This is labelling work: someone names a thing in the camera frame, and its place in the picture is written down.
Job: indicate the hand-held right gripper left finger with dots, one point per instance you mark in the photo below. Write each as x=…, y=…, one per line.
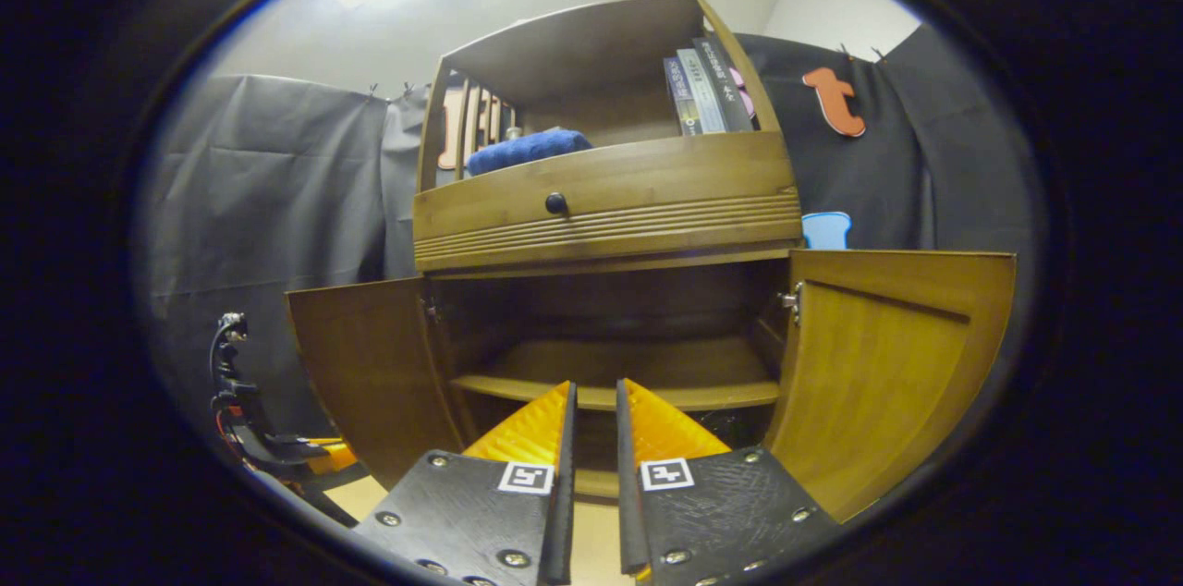
x=564, y=494

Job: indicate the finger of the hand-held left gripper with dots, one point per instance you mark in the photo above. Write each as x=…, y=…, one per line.
x=300, y=457
x=323, y=503

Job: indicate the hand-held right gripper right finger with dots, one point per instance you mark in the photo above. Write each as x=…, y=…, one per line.
x=628, y=494

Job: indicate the wooden cabinet door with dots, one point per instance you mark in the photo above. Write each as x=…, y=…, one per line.
x=878, y=364
x=370, y=373

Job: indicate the wooden double-door shoe cabinet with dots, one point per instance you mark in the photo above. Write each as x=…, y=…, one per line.
x=601, y=170

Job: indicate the metal door hinge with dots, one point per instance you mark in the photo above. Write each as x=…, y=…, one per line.
x=791, y=301

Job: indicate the wooden ribbed cabinet drawer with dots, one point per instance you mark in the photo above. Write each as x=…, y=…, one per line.
x=628, y=189

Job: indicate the black backdrop cloth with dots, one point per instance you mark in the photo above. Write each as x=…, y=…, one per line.
x=259, y=198

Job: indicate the round black drawer knob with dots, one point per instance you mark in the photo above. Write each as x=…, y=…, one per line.
x=555, y=203

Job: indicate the blue folded towel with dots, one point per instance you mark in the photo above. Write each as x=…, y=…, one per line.
x=527, y=150

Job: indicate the book with night-city cover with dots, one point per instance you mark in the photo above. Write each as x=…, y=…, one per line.
x=681, y=101

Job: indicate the light grey book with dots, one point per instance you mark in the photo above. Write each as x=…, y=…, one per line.
x=702, y=91

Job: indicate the black book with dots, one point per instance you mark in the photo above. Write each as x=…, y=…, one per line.
x=725, y=82

